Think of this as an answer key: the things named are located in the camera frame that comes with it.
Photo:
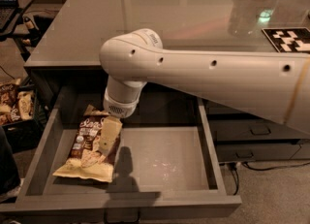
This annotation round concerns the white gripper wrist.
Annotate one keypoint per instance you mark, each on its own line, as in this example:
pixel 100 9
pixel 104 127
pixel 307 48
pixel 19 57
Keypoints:
pixel 120 107

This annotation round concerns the brown sea salt chip bag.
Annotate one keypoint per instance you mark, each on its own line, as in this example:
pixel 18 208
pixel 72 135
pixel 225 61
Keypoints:
pixel 85 160

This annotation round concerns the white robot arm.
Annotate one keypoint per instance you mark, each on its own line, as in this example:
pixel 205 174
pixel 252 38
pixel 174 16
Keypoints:
pixel 273 86

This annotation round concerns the open grey top drawer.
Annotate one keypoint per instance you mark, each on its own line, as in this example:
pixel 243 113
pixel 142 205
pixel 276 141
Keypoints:
pixel 166 167

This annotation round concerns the chip bag in crate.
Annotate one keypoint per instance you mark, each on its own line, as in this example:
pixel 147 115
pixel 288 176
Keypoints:
pixel 25 104

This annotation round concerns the right middle grey drawer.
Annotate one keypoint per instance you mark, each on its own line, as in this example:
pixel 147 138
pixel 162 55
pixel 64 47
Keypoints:
pixel 252 130

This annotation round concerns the right lower grey drawer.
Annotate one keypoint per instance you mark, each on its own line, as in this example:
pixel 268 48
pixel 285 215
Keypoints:
pixel 262 152

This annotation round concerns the grey counter cabinet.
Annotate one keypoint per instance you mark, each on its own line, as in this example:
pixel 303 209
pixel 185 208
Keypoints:
pixel 70 49

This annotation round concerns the dark clothed person at edge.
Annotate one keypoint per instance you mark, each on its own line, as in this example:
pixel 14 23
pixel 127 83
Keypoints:
pixel 10 181

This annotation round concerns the open laptop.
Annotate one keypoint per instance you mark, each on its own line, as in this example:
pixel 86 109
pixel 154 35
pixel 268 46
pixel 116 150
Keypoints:
pixel 8 9

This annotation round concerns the black white fiducial marker tag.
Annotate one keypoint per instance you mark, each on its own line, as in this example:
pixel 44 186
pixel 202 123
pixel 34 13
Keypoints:
pixel 294 39

